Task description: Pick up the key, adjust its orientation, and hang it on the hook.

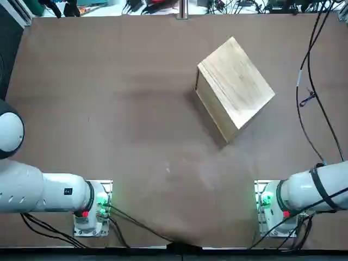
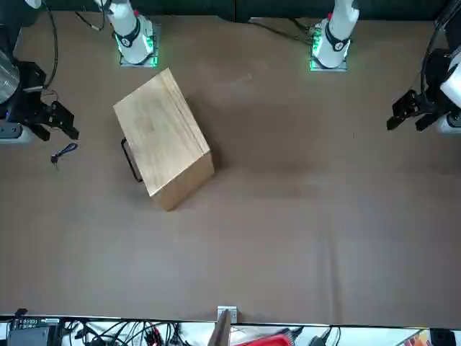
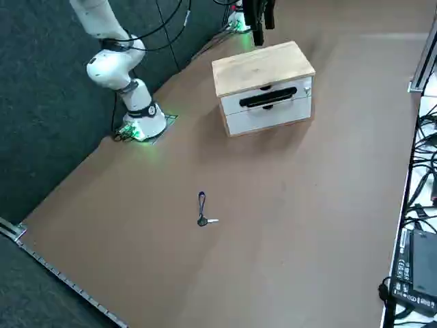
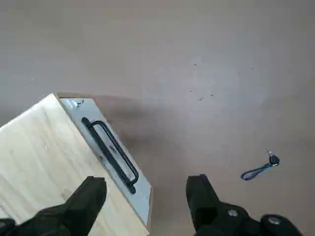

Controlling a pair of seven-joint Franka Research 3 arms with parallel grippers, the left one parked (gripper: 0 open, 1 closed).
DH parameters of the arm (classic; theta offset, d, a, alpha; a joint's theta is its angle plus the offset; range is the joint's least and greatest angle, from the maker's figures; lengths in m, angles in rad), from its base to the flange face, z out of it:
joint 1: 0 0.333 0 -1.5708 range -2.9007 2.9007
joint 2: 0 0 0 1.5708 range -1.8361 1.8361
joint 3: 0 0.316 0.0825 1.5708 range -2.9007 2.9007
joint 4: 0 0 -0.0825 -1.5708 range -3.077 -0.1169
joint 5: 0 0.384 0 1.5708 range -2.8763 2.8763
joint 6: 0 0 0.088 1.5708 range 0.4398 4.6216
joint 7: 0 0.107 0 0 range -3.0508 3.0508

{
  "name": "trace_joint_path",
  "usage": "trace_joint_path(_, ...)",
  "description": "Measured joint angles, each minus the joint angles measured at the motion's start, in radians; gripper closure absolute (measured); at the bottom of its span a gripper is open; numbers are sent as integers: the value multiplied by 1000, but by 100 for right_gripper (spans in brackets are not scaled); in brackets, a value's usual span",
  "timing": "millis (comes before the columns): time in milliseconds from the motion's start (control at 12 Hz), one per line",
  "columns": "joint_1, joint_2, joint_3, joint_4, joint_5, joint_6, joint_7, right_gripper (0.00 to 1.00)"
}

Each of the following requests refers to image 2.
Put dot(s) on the black clip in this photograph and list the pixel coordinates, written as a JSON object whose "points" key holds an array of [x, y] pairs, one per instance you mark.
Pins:
{"points": [[21, 313]]}

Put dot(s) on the wooden drawer box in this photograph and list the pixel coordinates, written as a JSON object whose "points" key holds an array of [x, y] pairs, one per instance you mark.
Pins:
{"points": [[158, 133]]}

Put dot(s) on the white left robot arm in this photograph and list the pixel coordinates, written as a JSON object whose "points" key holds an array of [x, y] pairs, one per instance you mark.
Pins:
{"points": [[338, 29]]}

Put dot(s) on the wooden board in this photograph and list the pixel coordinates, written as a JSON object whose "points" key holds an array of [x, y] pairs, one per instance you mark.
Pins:
{"points": [[221, 331]]}

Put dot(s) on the red plastic tray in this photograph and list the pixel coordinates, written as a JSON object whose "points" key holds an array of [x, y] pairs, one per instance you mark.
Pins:
{"points": [[270, 340]]}

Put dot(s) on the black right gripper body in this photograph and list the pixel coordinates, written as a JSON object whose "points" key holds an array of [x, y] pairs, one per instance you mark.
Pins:
{"points": [[30, 83]]}

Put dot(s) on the small black box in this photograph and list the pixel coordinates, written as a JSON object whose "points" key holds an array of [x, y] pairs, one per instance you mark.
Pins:
{"points": [[443, 339]]}

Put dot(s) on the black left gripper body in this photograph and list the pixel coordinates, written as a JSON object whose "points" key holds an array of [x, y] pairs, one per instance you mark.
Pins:
{"points": [[436, 97]]}

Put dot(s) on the black power adapter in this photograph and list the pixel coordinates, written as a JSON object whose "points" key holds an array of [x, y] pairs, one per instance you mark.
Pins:
{"points": [[29, 337]]}

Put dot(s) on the colourful booklet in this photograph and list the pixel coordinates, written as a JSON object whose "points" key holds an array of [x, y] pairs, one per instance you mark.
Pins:
{"points": [[419, 340]]}

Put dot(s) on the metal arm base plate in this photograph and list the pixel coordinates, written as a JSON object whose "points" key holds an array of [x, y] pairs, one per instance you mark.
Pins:
{"points": [[344, 66], [157, 54]]}

